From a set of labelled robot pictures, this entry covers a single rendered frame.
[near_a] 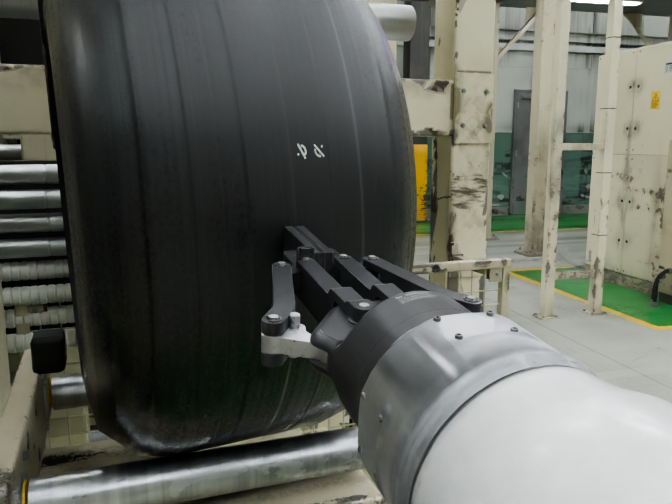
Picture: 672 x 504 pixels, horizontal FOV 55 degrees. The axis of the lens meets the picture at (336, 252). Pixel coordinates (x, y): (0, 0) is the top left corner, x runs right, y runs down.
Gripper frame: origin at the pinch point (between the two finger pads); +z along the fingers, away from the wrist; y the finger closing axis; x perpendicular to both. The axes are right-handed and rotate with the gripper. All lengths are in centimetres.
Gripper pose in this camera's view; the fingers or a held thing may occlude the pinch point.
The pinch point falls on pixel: (306, 257)
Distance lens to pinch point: 46.0
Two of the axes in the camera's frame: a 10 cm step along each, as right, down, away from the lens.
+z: -3.3, -2.9, 9.0
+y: -9.4, 0.6, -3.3
